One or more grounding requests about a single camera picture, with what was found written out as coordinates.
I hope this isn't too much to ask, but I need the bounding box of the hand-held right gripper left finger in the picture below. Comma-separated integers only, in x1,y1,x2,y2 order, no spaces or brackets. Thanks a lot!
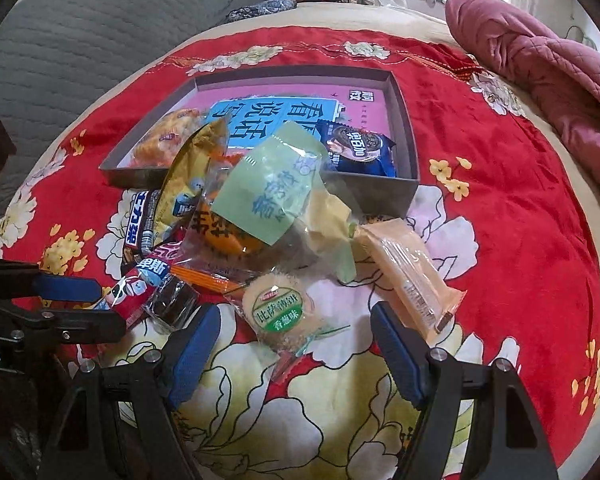
37,302,223,480

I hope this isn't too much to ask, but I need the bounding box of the puffed rice cracker packet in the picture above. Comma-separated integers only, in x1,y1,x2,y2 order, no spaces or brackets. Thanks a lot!
130,107,206,168

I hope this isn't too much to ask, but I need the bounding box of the red floral blanket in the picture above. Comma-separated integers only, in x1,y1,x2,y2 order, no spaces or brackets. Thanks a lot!
0,25,600,480

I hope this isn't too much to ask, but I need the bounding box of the pink and blue book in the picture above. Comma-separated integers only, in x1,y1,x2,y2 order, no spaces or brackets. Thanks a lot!
125,80,396,171

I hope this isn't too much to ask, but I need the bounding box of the beige cracker packet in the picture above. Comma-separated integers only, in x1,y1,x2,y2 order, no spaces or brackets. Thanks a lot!
352,217,468,348

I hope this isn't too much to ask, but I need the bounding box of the round biscuit packet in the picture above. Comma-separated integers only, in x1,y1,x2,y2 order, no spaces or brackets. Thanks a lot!
225,270,351,386

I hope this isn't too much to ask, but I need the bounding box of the yellow wafer packet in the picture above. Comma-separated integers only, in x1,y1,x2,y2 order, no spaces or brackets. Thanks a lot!
157,121,231,231

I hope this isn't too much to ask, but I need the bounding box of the dark chocolate bar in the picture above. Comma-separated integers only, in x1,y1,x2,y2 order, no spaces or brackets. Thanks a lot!
121,187,181,266

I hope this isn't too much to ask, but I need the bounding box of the blue cookie packet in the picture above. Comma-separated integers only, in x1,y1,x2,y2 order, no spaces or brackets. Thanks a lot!
316,119,398,178

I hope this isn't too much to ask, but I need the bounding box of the pink quilt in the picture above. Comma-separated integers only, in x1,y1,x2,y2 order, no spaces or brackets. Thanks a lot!
445,0,600,211

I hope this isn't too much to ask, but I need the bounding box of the dark patterned cloth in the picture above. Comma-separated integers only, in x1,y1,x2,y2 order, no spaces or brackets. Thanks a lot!
225,0,298,23

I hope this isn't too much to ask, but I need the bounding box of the orange snack packet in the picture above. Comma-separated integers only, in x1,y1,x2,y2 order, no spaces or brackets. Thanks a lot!
170,180,281,296

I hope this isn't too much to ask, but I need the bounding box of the grey cardboard box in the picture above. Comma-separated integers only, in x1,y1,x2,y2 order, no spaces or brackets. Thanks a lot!
98,71,421,218

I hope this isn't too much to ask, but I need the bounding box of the clear dark cake packet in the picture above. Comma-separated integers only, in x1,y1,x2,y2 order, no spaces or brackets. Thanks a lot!
142,275,203,333

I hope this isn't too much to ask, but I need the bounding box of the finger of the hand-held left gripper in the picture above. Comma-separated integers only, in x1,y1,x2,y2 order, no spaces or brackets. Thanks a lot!
0,256,102,304
0,295,127,346

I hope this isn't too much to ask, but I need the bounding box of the grey quilted mattress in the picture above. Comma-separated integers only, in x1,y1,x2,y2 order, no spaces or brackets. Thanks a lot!
0,0,261,261

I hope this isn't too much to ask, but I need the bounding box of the green label pastry packet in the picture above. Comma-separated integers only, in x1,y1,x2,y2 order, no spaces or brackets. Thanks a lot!
200,121,361,283

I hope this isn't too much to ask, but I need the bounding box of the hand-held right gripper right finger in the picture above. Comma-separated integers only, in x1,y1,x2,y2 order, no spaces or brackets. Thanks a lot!
370,301,561,480

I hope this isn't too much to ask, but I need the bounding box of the red cartoon candy packet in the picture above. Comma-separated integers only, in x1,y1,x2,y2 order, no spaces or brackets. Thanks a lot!
102,242,191,331

